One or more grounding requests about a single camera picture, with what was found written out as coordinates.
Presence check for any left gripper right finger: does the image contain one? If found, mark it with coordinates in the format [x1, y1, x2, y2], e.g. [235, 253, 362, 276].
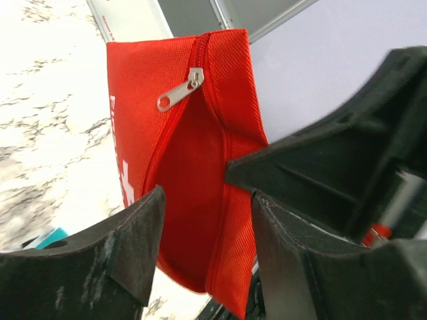
[252, 191, 426, 319]

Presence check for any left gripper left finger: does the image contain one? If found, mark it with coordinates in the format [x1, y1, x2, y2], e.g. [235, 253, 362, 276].
[1, 186, 165, 319]

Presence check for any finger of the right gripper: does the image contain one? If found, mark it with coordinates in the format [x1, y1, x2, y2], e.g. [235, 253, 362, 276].
[226, 47, 426, 240]

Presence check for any teal white wipe packet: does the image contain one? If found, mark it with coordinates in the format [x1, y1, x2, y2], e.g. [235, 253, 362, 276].
[21, 227, 69, 249]

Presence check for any red first aid pouch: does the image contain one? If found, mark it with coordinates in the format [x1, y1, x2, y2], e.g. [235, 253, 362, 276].
[106, 29, 268, 319]

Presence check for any grey metal medicine case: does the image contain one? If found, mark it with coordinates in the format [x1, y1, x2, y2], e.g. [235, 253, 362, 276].
[87, 0, 313, 43]

